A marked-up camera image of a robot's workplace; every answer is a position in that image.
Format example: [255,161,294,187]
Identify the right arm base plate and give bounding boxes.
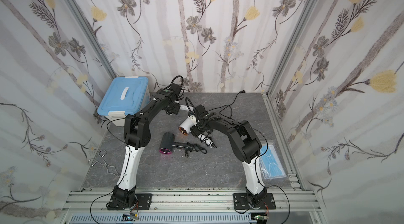
[233,193,276,210]

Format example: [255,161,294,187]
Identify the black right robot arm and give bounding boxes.
[188,112,268,209]

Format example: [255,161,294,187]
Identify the dark grey pink hair dryer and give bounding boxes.
[159,132,189,155]

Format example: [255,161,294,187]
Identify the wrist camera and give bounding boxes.
[166,75,184,101]
[188,105,208,120]

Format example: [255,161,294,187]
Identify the white hair dryer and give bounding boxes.
[180,105,189,111]
[178,116,217,148]

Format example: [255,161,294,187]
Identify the blue lid storage box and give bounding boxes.
[97,76,150,127]

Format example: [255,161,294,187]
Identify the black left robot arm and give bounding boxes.
[106,84,182,211]

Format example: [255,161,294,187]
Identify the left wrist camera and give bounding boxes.
[166,75,184,101]

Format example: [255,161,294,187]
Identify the white vented cable duct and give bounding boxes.
[68,212,257,224]

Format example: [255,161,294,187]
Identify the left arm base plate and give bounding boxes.
[106,193,153,211]

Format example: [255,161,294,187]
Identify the metal wire tongs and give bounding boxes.
[88,149,118,176]

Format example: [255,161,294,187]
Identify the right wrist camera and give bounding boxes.
[188,105,208,120]

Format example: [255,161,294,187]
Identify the blue face mask pack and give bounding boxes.
[259,141,286,182]

